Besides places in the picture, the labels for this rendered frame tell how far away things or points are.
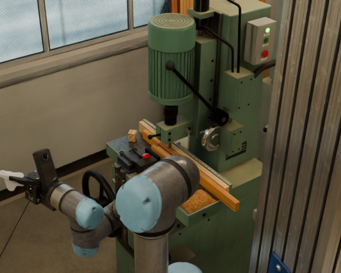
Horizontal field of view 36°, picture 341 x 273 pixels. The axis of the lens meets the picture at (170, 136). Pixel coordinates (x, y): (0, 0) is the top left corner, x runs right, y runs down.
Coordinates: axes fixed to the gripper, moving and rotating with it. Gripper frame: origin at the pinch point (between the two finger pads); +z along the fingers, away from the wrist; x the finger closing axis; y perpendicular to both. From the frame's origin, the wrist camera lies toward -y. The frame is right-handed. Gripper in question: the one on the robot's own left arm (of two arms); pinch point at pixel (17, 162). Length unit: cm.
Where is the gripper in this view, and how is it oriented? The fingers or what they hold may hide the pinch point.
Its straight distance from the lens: 169.2
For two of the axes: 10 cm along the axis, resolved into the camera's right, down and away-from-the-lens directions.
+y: -1.0, 8.9, 4.4
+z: -7.6, -3.5, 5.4
